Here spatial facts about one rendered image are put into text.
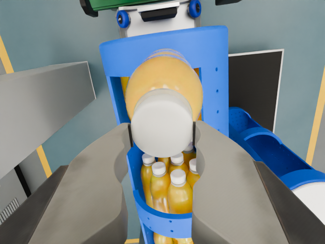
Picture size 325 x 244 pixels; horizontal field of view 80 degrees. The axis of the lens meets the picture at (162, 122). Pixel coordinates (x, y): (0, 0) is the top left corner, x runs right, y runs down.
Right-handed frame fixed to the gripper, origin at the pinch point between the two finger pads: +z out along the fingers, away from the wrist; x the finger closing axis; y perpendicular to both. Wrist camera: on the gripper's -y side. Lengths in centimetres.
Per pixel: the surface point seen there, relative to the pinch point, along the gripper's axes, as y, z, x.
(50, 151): 99, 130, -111
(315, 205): 57, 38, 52
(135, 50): -0.9, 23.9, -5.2
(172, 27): -2, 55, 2
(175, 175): 29.9, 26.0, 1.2
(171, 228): 39.8, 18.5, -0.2
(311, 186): 49, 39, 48
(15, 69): 26, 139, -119
